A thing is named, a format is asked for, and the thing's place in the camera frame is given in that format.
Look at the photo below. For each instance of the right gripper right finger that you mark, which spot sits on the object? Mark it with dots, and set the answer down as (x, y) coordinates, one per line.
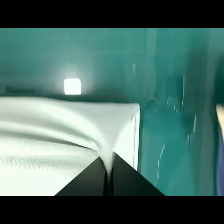
(133, 181)

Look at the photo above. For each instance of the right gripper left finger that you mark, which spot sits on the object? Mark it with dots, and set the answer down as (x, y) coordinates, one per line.
(90, 181)

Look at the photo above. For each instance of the pale green shirt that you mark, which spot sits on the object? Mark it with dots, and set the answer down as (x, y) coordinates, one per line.
(60, 140)

